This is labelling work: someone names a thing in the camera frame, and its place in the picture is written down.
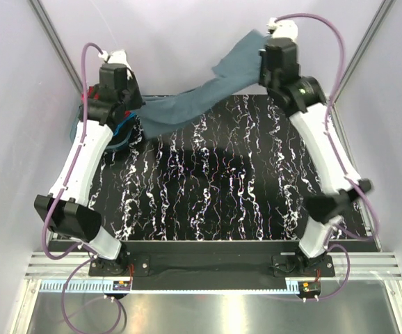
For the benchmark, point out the grey-blue t shirt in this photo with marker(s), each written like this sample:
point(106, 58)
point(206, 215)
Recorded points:
point(236, 71)

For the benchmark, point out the aluminium frame post right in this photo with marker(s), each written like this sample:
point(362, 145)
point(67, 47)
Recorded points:
point(370, 33)

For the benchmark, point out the white slotted cable duct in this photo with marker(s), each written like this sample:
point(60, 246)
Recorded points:
point(93, 286)

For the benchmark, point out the aluminium frame post left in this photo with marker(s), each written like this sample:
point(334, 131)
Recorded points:
point(52, 35)

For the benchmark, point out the teal plastic laundry basket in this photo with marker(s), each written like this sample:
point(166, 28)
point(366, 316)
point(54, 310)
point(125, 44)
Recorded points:
point(73, 131)

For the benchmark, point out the aluminium frame post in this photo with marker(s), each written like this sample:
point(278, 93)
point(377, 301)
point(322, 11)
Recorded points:
point(370, 33)
point(52, 35)

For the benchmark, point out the red t shirt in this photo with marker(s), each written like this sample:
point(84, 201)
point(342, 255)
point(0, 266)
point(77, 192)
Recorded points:
point(92, 92)

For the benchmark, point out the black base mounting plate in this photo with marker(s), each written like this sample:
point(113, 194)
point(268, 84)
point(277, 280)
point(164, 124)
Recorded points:
point(278, 265)

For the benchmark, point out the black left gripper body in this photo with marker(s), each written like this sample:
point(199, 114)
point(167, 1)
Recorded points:
point(133, 97)

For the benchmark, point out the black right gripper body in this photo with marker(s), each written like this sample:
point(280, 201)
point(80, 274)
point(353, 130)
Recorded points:
point(263, 76)

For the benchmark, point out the aluminium front rail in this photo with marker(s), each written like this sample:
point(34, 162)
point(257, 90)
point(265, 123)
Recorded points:
point(364, 266)

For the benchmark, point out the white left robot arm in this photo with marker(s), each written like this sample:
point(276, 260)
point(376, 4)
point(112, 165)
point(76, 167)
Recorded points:
point(64, 210)

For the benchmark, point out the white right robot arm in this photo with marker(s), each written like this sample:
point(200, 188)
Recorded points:
point(304, 104)

